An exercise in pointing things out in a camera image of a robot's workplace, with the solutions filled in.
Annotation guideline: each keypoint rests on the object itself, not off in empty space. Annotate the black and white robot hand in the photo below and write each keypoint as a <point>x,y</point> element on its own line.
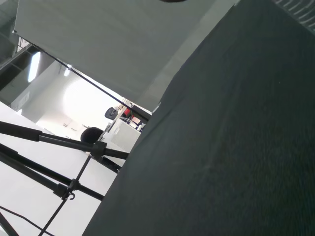
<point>173,1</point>

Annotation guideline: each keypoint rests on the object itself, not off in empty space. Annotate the pale grey board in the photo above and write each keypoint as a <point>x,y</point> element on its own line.
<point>110,37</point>

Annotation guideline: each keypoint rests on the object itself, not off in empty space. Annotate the black office chair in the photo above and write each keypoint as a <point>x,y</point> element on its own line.
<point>111,113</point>

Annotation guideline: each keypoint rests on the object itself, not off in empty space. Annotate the white cabinet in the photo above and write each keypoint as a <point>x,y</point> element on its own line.
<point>125,135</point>

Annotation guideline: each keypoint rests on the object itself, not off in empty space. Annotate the black bench cloth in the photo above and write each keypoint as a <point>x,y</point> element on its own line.
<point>221,147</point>

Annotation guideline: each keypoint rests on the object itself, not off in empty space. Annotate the black tripod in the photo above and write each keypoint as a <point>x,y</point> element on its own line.
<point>98,148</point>

